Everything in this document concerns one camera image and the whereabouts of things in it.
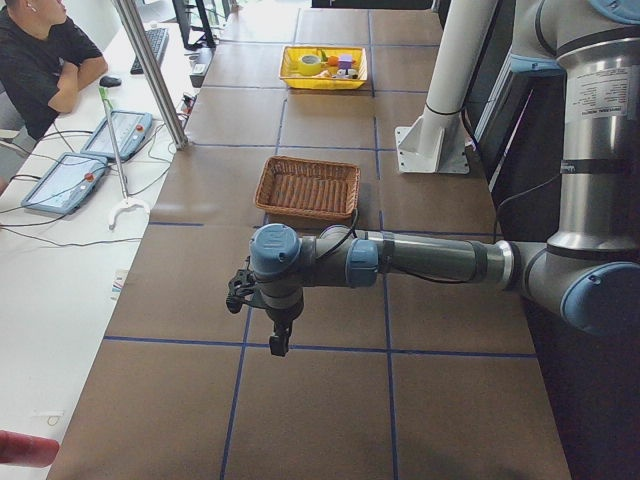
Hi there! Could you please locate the far teach pendant tablet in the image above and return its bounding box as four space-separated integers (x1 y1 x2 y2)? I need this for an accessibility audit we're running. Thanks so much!
80 110 153 162

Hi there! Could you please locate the black computer mouse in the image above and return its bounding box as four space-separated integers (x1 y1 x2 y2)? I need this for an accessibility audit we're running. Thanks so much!
99 75 122 88

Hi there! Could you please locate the black keyboard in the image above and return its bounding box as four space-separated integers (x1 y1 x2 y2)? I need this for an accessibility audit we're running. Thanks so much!
130 27 171 76

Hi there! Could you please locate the yellow plastic basket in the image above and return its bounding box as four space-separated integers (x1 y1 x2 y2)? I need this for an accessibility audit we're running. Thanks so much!
279 45 368 90

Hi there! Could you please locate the yellow tape roll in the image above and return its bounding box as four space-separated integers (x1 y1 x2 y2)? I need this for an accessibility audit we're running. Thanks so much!
298 54 323 77

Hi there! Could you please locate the purple foam block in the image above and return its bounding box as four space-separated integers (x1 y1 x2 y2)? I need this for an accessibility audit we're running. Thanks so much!
338 54 353 71

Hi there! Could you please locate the teach pendant tablet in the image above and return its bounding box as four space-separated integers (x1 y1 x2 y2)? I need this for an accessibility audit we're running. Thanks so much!
21 153 109 215
80 110 153 162

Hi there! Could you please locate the near teach pendant tablet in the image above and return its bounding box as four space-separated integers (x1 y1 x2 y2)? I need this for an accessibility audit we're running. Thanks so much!
21 153 109 215

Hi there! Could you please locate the toy carrot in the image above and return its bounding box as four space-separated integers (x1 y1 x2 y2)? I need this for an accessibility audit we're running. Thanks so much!
319 50 339 67

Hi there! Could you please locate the brown wicker basket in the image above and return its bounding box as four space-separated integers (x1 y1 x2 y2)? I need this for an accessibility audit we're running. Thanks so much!
254 156 361 221

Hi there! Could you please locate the aluminium frame post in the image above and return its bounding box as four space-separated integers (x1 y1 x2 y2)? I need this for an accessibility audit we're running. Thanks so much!
113 0 188 151

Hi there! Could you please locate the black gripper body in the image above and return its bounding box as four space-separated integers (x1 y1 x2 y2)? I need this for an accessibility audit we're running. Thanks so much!
266 299 303 334

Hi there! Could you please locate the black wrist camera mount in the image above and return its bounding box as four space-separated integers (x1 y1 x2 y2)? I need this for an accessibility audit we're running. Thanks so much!
225 257 263 314

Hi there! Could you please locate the black camera cable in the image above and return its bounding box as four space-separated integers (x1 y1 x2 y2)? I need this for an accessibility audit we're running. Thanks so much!
312 207 360 262

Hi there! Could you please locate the seated person in black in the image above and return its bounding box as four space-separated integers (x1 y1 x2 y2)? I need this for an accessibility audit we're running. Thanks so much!
1 0 108 140

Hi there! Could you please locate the white column mount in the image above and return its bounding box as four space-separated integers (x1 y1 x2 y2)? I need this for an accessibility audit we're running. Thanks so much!
395 0 498 174

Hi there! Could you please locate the red cylinder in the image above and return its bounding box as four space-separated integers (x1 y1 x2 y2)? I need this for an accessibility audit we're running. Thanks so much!
1 430 60 468

